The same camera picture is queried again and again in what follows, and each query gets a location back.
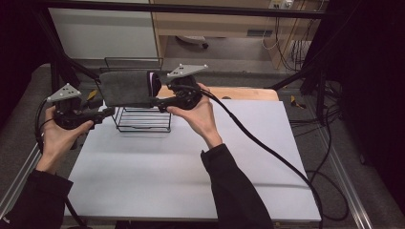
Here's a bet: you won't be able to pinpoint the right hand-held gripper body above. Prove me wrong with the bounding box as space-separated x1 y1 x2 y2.
164 63 209 112

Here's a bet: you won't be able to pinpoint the white power strip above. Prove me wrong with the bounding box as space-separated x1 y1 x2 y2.
268 0 294 10

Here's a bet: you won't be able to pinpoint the office chair base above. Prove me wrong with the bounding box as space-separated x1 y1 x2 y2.
176 34 210 50

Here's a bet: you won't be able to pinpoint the black metal frame bar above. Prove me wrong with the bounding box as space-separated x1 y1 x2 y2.
39 0 330 20

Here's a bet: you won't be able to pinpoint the dark grey towel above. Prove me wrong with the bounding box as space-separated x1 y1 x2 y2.
98 70 155 109

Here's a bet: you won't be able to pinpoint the aluminium floor rail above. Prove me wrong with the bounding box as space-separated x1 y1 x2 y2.
317 127 374 229
0 142 44 220

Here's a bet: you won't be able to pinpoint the hanging desk cables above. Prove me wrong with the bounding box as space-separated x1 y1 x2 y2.
261 17 318 73

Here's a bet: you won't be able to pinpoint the black wire rack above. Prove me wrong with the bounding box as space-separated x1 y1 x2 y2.
95 56 173 134

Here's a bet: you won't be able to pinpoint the person's left hand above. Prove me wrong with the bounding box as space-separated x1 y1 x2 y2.
34 106 96 176

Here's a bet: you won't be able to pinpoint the wooden table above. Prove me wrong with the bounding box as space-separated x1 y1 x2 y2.
155 84 280 102

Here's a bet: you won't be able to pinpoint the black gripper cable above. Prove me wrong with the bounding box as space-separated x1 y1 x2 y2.
33 97 94 229
171 83 325 229

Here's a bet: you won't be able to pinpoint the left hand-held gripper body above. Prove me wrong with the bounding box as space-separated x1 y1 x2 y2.
46 82 105 131

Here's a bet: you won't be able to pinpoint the white cabinet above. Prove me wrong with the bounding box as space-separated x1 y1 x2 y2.
48 7 160 60

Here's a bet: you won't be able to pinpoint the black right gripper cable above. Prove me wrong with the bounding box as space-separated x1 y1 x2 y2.
171 83 325 229

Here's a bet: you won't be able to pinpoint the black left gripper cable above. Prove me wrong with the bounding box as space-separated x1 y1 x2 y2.
33 97 94 229

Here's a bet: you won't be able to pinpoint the black metal frame strut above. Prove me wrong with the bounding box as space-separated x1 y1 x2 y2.
30 8 113 119
269 61 330 123

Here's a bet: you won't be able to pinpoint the white board sheet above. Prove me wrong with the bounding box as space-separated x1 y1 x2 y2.
63 94 322 223

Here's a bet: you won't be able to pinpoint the black floor cables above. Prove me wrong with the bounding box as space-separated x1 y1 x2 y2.
288 79 347 138

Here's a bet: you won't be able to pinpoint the light wooden desk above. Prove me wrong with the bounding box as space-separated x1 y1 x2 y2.
148 0 321 70

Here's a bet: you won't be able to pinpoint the person's right hand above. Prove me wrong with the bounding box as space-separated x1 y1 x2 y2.
165 82 224 150

